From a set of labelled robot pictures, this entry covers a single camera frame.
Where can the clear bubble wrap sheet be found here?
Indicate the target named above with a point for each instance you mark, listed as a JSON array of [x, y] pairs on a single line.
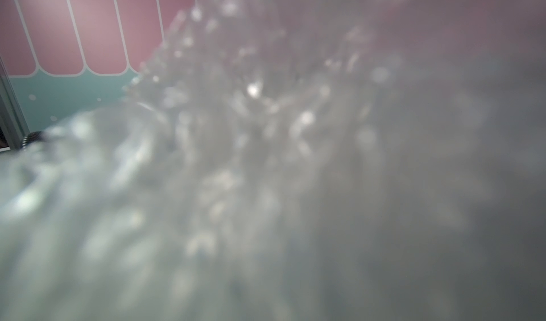
[[297, 160]]

